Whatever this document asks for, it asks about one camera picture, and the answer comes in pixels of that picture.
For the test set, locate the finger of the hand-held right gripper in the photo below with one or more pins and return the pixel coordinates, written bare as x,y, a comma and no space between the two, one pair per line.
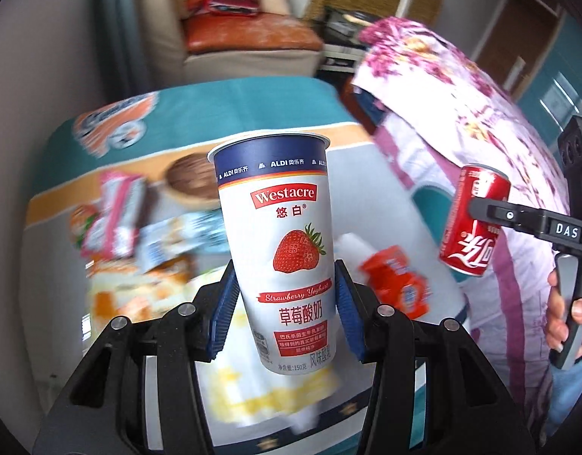
504,215

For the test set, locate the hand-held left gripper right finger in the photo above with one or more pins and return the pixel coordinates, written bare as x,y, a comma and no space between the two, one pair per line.
350,315

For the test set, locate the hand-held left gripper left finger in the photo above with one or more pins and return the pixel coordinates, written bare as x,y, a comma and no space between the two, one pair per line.
224,315

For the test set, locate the red soda can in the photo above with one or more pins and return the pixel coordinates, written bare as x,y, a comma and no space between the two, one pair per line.
476,258

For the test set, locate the teal round bin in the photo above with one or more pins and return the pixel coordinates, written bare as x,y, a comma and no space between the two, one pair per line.
431,208

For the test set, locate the strawberry yogurt cup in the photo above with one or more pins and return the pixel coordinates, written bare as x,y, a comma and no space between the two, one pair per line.
281,208

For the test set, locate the person's right hand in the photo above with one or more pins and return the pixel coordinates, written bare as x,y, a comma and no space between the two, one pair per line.
554,322

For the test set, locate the yellow white snack packet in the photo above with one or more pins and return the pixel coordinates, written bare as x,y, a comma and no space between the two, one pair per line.
258,388

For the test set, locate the blue biscuit packet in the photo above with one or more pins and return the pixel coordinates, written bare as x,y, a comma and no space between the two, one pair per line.
177,241

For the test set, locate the orange yellow snack packet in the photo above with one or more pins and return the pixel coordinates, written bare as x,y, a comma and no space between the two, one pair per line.
129,294

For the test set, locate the pink floral quilt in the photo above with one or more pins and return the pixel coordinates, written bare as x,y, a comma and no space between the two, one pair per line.
461,104

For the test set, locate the brown wooden bowl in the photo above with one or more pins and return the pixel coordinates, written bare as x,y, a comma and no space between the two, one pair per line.
191,182

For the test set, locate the pink snack packet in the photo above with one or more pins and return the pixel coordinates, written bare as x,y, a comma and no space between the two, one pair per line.
113,213

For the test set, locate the red green snack packet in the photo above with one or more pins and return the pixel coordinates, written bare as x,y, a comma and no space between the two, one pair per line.
80,225

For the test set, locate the brown wooden door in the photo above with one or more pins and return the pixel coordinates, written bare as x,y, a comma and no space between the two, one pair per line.
518,23

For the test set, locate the teal grey printed blanket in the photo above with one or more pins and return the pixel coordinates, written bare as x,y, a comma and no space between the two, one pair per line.
272,109

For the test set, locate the glass low media stand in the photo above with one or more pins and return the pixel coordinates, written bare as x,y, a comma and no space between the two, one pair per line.
341,38

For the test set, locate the orange seat cushion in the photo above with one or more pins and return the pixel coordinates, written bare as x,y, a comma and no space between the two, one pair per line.
253,33

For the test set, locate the beige armchair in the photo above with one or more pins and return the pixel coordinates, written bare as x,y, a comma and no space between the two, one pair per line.
158,33

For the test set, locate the brown wooden bed frame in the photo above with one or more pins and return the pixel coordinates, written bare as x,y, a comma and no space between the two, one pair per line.
362,104

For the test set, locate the grey vertical frame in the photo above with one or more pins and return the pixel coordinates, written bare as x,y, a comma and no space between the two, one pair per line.
118,23

